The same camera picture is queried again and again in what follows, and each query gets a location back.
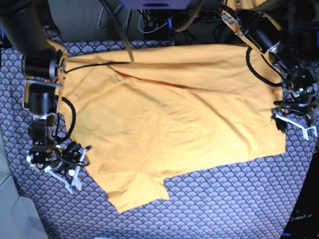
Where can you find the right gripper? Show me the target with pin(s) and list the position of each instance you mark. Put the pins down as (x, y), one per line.
(64, 164)

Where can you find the blue fan-patterned table cloth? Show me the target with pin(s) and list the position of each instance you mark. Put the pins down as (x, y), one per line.
(250, 200)

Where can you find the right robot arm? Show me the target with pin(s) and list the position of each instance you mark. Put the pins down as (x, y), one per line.
(53, 116)

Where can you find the black OpenArm box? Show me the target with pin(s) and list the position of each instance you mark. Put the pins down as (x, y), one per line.
(304, 220)

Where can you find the blue box overhead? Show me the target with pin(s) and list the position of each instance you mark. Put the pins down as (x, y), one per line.
(155, 4)

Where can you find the blue handled clamp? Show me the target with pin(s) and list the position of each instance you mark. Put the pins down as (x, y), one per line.
(170, 29)

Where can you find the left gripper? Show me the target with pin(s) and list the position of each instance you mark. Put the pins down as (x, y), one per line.
(285, 114)

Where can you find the white bin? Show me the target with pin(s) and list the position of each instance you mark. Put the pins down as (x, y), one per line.
(19, 218)

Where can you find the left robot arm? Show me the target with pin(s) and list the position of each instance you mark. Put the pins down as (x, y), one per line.
(253, 24)

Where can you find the yellow T-shirt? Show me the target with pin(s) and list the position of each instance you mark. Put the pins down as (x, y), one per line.
(174, 110)

